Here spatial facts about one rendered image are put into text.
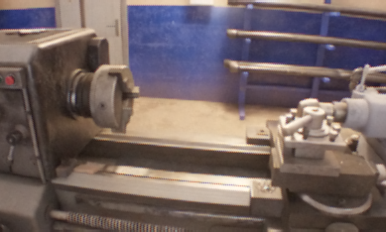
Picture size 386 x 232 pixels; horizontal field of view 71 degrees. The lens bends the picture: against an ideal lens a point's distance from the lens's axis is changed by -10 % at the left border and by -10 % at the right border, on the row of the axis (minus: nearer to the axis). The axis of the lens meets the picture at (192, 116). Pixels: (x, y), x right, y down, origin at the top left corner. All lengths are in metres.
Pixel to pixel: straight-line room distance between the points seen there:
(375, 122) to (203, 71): 3.27
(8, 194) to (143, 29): 3.38
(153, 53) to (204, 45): 0.74
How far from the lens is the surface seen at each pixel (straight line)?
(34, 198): 1.17
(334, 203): 0.92
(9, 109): 1.11
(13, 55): 1.08
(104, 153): 1.52
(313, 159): 0.87
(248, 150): 1.34
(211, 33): 4.08
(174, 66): 4.24
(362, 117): 1.17
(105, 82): 1.09
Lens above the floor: 1.48
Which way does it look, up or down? 23 degrees down
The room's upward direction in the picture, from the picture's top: 1 degrees clockwise
